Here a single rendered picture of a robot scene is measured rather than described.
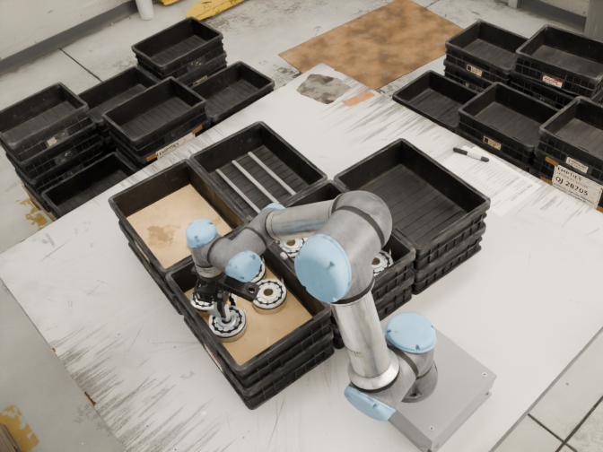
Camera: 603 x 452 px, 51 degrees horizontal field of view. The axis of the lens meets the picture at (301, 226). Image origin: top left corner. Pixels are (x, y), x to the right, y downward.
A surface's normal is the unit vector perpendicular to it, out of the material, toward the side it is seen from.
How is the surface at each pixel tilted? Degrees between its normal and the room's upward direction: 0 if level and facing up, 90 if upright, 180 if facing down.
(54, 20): 90
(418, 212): 0
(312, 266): 85
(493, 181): 0
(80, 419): 0
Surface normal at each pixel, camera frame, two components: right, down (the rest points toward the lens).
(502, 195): -0.09, -0.67
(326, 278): -0.63, 0.53
